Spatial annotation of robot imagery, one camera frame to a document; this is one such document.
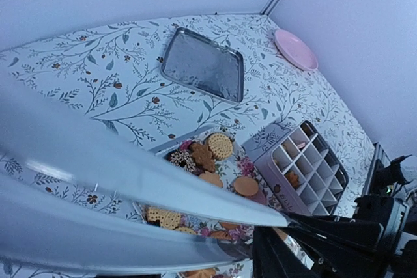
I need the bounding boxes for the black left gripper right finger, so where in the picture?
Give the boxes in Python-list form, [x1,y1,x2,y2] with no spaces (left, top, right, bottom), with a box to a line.
[286,213,384,252]

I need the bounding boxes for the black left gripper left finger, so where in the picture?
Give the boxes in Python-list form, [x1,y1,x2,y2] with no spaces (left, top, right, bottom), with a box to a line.
[252,226,317,278]

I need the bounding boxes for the pink divided cookie tin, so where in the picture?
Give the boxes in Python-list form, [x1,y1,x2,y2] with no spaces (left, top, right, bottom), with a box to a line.
[244,121,349,216]

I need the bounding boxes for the floral cookie tray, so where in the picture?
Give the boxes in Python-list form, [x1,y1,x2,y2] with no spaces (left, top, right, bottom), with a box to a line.
[130,124,313,278]

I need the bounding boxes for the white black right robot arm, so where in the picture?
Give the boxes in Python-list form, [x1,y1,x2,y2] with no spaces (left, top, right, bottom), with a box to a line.
[354,155,416,277]

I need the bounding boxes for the dotted tan sandwich cookie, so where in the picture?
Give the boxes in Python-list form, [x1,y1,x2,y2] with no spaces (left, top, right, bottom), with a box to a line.
[207,133,233,160]

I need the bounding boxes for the chocolate sprinkled donut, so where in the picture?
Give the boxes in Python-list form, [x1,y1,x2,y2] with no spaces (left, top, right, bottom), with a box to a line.
[168,150,196,173]

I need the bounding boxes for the pink plastic plate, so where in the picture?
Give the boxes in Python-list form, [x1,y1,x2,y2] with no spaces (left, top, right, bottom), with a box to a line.
[274,29,319,72]

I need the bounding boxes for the silver metal tin lid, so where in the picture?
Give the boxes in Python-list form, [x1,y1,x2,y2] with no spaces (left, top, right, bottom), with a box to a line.
[161,27,244,104]

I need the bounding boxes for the aluminium front rail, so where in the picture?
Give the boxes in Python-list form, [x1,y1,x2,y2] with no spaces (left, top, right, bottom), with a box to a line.
[362,143,391,195]

